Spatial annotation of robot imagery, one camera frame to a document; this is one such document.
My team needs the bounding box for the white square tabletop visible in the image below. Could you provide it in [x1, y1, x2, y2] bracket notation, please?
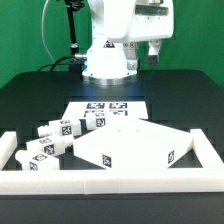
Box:
[73, 118, 193, 170]

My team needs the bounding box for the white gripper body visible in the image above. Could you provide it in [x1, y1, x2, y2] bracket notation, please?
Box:
[109, 0, 174, 43]

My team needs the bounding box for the black cable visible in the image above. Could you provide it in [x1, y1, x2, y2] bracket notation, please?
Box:
[37, 55, 84, 73]

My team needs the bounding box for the white U-shaped fence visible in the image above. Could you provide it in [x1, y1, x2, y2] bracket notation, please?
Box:
[0, 131, 224, 195]

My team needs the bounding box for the black camera stand pole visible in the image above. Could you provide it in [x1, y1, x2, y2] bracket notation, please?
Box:
[64, 0, 85, 55]

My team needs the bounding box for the grey cable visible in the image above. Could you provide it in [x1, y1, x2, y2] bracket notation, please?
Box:
[41, 0, 56, 64]

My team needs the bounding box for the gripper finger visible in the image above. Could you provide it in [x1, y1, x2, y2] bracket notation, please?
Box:
[147, 40, 161, 66]
[123, 42, 138, 70]

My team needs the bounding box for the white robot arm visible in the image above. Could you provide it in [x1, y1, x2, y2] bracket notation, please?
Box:
[82, 0, 174, 85]

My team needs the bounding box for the white sheet with tags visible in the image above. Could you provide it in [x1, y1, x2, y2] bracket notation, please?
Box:
[62, 101, 148, 119]

